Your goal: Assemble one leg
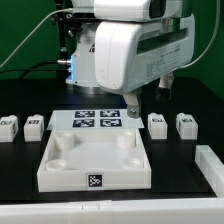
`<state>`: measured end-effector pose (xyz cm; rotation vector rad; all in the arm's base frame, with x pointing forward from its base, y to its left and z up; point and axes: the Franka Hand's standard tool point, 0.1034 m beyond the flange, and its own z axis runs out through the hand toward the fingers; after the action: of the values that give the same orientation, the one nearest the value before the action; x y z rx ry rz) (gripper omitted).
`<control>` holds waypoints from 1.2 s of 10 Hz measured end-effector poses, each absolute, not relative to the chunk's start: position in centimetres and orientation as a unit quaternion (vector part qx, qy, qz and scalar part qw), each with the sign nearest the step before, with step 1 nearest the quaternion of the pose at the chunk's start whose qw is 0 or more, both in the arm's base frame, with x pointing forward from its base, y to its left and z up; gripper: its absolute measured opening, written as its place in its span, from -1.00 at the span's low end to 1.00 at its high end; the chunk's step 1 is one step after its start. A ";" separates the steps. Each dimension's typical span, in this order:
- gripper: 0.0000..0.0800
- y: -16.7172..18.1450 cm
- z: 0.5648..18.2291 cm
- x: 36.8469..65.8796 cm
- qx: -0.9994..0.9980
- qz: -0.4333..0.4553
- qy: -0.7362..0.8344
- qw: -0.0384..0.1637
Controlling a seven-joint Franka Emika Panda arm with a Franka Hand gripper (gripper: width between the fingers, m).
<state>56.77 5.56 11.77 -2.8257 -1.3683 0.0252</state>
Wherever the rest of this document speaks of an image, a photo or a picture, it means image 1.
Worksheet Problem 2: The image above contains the white fiducial marker sheet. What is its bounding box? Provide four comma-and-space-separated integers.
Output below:
47, 109, 144, 130

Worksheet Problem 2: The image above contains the white L-shaped fence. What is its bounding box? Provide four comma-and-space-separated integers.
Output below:
0, 145, 224, 224

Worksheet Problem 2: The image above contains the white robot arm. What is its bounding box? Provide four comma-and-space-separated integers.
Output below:
67, 0, 195, 118

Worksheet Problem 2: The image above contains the white square tabletop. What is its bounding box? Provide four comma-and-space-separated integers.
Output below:
37, 128, 151, 192

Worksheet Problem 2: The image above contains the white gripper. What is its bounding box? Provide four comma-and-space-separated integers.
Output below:
95, 16, 195, 118

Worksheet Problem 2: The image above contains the black cable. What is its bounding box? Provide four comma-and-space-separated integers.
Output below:
0, 59, 73, 80

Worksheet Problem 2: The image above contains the black camera on stand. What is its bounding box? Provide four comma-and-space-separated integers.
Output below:
51, 0, 80, 69

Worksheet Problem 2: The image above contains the white cable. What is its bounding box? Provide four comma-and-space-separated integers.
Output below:
0, 8, 73, 69

